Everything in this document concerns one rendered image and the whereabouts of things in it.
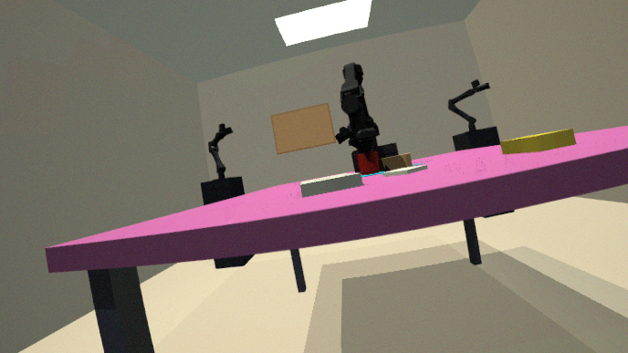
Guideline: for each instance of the cream flat rectangular block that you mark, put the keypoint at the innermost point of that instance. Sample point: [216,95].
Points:
[404,171]

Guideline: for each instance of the light wood plank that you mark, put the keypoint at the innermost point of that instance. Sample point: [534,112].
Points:
[395,162]

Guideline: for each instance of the yellow flat block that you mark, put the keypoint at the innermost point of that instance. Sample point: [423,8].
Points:
[538,143]

